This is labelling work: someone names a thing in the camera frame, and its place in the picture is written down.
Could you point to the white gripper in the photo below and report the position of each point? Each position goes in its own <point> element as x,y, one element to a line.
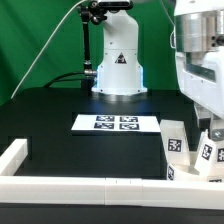
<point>204,84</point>

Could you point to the white round stool seat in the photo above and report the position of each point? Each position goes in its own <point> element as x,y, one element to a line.
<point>189,173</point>

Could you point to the white marker sheet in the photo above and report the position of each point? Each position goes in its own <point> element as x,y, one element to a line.
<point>117,123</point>

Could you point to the black camera on mount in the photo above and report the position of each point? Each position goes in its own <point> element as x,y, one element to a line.
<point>113,4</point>

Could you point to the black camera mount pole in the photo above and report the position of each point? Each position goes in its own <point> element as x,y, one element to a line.
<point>90,13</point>

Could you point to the white front fence wall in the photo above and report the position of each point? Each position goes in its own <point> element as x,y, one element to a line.
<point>106,191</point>

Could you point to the white fence wall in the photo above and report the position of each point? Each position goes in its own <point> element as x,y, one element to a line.
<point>13,157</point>
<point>106,191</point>

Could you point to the white left fence wall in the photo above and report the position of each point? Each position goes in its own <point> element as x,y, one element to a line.
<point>13,157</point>

